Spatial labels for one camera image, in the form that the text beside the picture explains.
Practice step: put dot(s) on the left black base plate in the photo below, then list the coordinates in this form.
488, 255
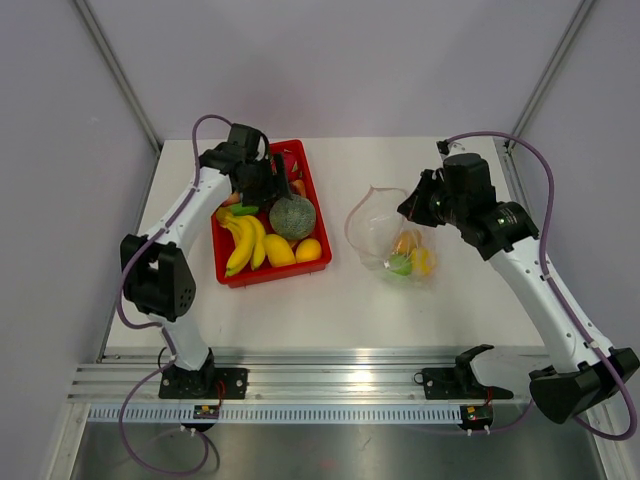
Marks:
225, 383

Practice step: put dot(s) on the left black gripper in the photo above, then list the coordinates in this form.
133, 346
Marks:
274, 185

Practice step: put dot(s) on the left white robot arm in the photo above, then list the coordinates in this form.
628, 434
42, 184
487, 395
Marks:
157, 279

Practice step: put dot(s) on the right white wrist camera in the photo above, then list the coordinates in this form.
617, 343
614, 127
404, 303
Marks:
448, 148

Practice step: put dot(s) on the white slotted cable duct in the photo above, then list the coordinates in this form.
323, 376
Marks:
278, 414

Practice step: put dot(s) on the orange yellow round fruit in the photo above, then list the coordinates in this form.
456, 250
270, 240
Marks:
308, 250

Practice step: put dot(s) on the left aluminium frame post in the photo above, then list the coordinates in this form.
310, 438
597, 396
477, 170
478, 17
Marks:
98, 37

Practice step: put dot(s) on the aluminium frame post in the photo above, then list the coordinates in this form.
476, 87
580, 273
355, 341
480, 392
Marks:
554, 64
98, 37

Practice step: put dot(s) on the red plastic tray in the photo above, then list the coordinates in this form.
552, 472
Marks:
223, 242

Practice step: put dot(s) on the yellow pear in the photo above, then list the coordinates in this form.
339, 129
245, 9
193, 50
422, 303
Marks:
423, 262

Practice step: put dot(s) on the green apple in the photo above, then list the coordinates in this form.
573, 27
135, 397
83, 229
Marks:
400, 264

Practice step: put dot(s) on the pink dragon fruit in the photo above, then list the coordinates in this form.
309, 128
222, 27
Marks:
292, 166

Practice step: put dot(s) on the yellow mango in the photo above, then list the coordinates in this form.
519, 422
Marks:
278, 251

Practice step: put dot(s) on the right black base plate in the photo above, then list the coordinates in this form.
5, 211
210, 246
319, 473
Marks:
458, 382

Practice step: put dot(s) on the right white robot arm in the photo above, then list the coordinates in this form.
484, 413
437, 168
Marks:
585, 368

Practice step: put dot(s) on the aluminium mounting rail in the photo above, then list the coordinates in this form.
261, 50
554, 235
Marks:
342, 375

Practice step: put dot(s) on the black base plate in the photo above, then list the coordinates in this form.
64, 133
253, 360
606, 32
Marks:
225, 383
458, 382

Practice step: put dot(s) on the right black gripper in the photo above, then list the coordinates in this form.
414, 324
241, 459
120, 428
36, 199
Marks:
414, 208

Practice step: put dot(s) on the yellow banana bunch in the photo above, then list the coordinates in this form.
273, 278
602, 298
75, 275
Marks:
248, 234

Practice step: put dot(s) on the clear zip top bag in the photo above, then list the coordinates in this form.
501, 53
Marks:
371, 228

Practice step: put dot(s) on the netted green melon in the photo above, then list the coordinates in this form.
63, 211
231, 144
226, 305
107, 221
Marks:
294, 218

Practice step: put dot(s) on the right aluminium frame post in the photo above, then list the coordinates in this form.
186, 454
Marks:
554, 64

